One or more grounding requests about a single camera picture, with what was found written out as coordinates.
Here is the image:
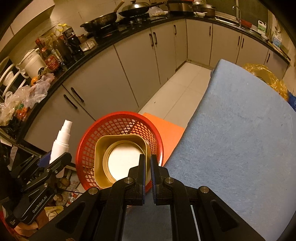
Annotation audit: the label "wok with metal lid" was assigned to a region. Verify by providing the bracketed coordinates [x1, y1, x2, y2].
[118, 0, 166, 18]

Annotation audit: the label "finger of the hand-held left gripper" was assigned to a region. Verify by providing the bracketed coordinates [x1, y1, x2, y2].
[10, 151, 52, 179]
[21, 152, 73, 193]

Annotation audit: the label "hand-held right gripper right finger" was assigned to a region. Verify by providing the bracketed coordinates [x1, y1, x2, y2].
[150, 154, 266, 241]

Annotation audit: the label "white jug blue label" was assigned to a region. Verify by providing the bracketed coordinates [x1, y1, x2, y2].
[272, 30, 283, 48]

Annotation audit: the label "red plastic basket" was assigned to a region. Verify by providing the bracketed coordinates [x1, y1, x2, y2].
[75, 112, 164, 194]

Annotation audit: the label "group of condiment bottles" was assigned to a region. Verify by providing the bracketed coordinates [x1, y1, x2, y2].
[35, 23, 85, 72]

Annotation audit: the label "black gas stove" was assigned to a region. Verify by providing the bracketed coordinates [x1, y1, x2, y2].
[92, 13, 151, 35]

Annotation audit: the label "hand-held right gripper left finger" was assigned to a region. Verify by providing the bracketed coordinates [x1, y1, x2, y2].
[30, 153, 147, 241]

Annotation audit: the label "crumpled clear plastic bags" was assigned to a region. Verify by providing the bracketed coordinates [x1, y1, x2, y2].
[0, 74, 55, 126]

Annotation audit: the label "white spray bottle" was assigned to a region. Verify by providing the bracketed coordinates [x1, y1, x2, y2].
[49, 119, 74, 165]

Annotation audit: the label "orange stool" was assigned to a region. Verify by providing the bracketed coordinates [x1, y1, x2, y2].
[142, 112, 185, 166]

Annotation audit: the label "dark wok wooden handle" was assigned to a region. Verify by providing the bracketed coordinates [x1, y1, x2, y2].
[80, 1, 125, 33]

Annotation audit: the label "white dish rack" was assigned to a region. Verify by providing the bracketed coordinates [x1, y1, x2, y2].
[0, 57, 26, 93]

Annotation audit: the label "steel electric cooker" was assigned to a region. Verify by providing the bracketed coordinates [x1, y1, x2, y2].
[166, 0, 194, 12]

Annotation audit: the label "grey lower kitchen cabinets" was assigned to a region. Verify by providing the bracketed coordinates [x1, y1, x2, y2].
[22, 17, 289, 144]

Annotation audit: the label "upper kitchen cabinets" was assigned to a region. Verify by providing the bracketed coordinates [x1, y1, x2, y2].
[0, 0, 56, 35]

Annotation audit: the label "black kitchen countertop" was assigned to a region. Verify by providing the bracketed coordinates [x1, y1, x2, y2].
[0, 9, 290, 149]

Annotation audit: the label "white detergent jug green label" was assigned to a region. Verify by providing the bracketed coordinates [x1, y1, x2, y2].
[257, 20, 267, 35]

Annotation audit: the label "stack of metal pots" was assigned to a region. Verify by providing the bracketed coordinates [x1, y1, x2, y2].
[193, 0, 216, 18]

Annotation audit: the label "yellow plastic bag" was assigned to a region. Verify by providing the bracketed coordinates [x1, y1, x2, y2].
[242, 63, 289, 100]

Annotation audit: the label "sink faucet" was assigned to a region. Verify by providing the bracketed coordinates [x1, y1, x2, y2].
[232, 5, 242, 27]

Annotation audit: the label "blue plastic bag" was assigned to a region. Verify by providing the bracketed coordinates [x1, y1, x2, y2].
[287, 91, 296, 109]

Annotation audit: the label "white rice cooker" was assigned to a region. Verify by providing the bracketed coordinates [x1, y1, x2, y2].
[17, 48, 48, 79]

